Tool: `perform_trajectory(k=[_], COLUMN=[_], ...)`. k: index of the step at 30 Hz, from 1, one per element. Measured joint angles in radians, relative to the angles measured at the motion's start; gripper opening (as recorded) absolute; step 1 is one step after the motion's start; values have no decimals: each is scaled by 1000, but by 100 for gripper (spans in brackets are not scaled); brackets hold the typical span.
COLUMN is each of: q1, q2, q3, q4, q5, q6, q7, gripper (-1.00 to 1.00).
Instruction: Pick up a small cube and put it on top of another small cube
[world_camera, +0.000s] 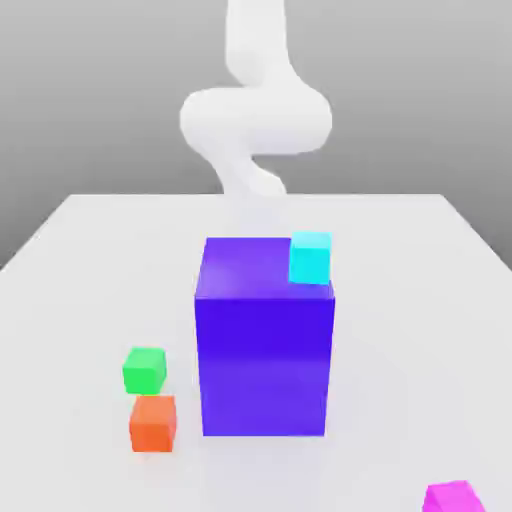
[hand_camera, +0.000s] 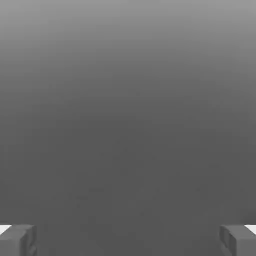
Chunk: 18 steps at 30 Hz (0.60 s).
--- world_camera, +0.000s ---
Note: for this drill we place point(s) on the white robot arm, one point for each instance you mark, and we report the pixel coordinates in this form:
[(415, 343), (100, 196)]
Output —
[(256, 120)]

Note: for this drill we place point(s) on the small cyan cube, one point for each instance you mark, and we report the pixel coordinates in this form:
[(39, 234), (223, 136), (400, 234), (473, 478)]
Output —
[(309, 262)]

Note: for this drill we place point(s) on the small green cube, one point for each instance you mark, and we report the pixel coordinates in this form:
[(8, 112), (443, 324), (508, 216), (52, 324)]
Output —
[(143, 372)]

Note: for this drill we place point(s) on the small orange cube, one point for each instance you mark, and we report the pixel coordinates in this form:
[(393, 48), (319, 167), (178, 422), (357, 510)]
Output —
[(152, 426)]

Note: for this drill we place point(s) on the small magenta cube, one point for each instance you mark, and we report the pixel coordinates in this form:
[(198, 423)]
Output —
[(452, 500)]

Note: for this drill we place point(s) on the large purple box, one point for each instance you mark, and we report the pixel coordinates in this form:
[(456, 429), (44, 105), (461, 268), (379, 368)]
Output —
[(264, 360)]

